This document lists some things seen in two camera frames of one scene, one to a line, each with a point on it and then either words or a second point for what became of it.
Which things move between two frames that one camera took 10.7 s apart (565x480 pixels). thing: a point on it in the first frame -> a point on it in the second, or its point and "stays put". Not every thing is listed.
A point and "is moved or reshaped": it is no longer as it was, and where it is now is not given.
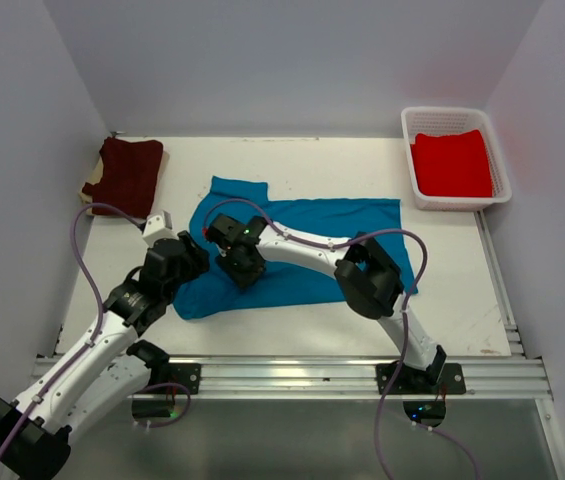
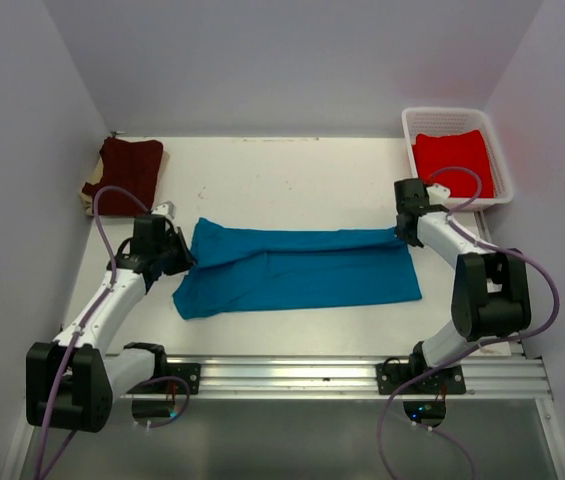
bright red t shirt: (453, 165) stays put
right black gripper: (244, 280) -> (407, 238)
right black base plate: (414, 381) stays put
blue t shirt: (292, 276) is moved or reshaped
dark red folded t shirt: (130, 177) stays put
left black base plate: (187, 374) stays put
